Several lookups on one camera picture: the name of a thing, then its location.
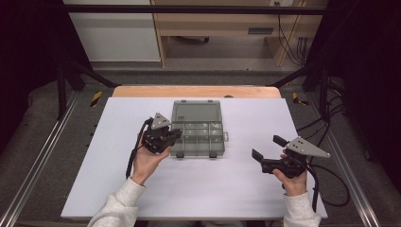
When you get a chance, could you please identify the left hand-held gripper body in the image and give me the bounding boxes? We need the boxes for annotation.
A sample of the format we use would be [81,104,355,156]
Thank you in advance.
[140,112,173,155]

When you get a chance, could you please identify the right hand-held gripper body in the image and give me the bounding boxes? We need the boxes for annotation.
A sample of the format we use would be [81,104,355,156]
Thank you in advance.
[260,135,332,179]

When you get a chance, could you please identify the transparent grey compartment box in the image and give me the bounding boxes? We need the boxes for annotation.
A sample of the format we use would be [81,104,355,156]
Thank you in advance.
[169,99,230,159]

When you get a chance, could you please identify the person's right hand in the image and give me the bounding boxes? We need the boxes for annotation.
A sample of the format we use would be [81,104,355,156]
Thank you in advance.
[272,168,308,197]

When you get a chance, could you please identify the person's left hand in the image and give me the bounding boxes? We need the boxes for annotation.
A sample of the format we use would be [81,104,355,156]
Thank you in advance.
[131,132,173,186]

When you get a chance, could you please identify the yellow black tape marker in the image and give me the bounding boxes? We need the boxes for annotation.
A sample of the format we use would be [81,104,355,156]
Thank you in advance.
[291,92,310,107]
[90,90,103,108]

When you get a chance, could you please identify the white table board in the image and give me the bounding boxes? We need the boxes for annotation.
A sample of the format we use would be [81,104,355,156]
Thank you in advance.
[61,96,329,220]

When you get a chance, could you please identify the black metal stand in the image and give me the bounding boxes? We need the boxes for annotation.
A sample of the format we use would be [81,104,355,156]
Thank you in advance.
[270,59,331,121]
[56,59,119,121]

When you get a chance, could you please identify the white cabinet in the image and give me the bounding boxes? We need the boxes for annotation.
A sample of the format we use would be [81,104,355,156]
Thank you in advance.
[62,0,162,63]

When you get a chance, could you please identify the black curtain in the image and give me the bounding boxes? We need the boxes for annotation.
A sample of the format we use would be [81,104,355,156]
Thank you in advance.
[306,0,401,183]
[0,0,93,152]

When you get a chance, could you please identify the light wooden desk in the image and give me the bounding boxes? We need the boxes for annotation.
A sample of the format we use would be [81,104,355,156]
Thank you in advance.
[150,0,329,68]

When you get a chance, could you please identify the white power strip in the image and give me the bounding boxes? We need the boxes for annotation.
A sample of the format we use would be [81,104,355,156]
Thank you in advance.
[269,0,294,8]

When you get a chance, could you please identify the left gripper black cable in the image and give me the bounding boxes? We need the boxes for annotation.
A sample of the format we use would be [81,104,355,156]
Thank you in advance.
[125,117,154,180]

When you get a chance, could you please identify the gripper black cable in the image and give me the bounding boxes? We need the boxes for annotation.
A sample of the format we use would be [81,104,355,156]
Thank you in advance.
[306,163,351,213]
[125,117,154,180]

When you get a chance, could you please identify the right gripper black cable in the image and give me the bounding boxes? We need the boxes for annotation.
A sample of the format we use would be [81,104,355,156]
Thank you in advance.
[306,163,351,213]

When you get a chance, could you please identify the black floor cables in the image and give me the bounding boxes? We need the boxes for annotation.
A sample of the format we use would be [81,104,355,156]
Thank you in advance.
[296,77,348,149]

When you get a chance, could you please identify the aluminium floor rail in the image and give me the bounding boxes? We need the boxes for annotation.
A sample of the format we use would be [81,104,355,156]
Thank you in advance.
[306,94,382,227]
[0,91,80,227]

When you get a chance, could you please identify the black wall cables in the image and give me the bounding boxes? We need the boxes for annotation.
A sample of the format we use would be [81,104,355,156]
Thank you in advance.
[276,13,309,66]

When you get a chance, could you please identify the black horizontal frame bar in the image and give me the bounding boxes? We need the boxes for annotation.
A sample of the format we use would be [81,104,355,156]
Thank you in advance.
[62,4,329,15]

